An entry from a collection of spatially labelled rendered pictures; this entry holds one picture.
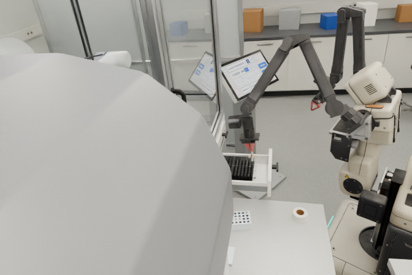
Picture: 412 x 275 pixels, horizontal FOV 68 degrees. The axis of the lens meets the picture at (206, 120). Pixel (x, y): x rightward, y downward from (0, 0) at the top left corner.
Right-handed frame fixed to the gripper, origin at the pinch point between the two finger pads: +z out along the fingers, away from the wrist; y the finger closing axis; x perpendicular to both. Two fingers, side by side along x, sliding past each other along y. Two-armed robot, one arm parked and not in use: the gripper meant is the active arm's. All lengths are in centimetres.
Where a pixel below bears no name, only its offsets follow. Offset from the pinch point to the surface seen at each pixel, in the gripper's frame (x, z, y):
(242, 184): -16.4, 10.3, -3.7
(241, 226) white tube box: -35.2, 20.5, -2.3
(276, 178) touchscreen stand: 96, 94, 0
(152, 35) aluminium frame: -53, -76, -14
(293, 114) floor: 234, 96, 12
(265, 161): 8.3, 12.9, 5.2
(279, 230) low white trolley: -32.4, 24.1, 14.7
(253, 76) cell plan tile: 92, -10, -10
